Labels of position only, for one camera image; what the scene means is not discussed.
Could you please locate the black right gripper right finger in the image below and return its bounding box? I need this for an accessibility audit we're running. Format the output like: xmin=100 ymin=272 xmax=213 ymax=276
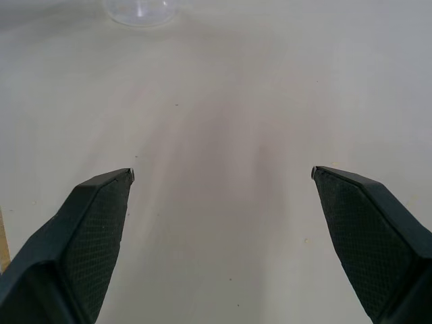
xmin=310 ymin=165 xmax=432 ymax=324

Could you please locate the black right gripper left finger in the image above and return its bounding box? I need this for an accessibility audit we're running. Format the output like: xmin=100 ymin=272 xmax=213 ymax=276
xmin=0 ymin=167 xmax=136 ymax=324

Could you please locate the small translucent plastic bottle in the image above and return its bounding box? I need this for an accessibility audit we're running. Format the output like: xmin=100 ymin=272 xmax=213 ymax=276
xmin=103 ymin=0 xmax=180 ymax=26

